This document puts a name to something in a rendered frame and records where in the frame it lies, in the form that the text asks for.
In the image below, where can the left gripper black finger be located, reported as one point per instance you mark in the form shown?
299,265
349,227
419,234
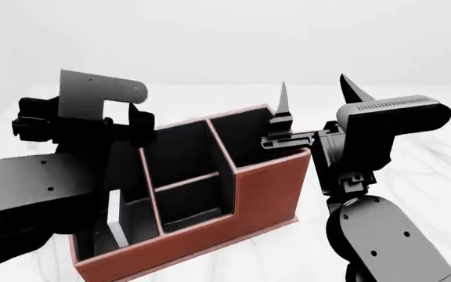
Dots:
142,126

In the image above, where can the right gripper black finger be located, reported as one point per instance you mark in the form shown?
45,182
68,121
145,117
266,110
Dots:
282,123
351,91

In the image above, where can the white grey book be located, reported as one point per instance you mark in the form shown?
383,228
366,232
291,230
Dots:
116,223

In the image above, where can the red-brown leather desk caddy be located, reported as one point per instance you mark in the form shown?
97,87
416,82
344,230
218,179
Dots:
264,199

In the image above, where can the grey right gripper camera box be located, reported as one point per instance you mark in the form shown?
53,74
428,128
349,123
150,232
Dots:
390,123

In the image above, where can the grey left gripper camera mount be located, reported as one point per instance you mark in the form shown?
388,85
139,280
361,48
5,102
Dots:
92,94

